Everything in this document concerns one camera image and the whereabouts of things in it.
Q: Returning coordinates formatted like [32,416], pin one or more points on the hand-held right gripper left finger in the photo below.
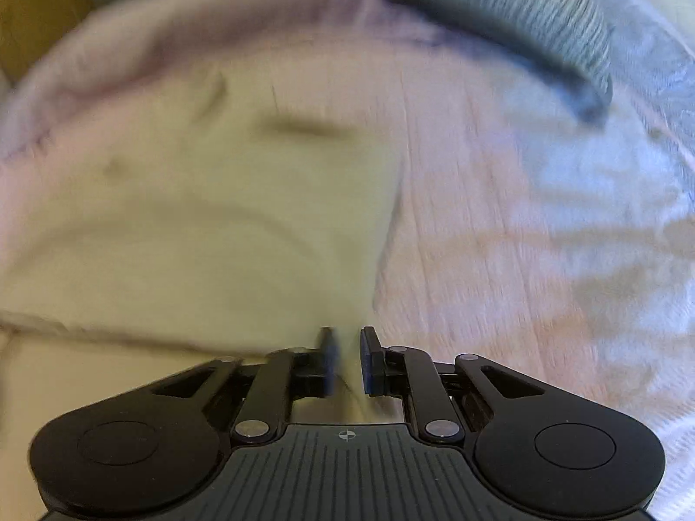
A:
[329,363]

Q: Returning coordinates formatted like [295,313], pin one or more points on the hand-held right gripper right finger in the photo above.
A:
[368,363]

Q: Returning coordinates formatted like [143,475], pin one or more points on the white garment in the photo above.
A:
[217,228]

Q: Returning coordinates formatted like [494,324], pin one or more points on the grey pillow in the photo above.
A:
[488,0]

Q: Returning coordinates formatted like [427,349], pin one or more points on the brown wooden door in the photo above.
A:
[43,21]

